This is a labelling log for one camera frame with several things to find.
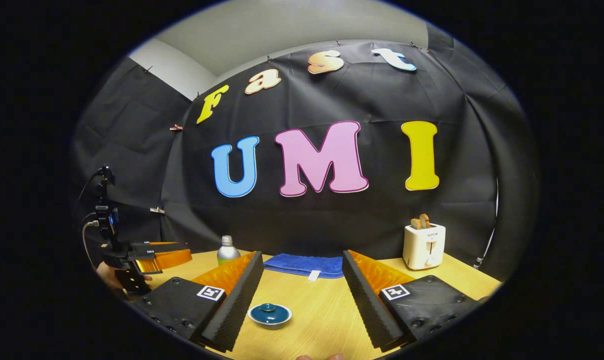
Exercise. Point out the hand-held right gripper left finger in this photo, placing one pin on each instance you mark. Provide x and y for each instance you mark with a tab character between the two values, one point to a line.
237	305

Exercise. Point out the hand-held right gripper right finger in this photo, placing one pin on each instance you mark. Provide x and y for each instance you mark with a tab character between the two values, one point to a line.
369	305

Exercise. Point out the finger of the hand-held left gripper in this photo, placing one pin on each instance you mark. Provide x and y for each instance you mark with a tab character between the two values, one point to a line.
169	244
169	259

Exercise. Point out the white grey teacup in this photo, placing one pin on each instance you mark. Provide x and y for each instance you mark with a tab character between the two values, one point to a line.
278	325

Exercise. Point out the silver green label water bottle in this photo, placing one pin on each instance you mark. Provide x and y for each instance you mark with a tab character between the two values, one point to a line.
227	255

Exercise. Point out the metal clip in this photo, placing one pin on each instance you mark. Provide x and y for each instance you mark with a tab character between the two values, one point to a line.
157	210

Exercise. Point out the blue towel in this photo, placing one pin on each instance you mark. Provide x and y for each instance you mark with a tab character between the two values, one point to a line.
302	264

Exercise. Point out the white toaster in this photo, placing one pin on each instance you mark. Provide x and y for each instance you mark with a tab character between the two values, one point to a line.
424	247

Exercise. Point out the brown toast slice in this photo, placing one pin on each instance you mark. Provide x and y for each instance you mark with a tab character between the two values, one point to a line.
425	220
415	224

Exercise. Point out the black backdrop cloth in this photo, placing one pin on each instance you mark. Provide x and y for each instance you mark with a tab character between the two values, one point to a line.
306	225

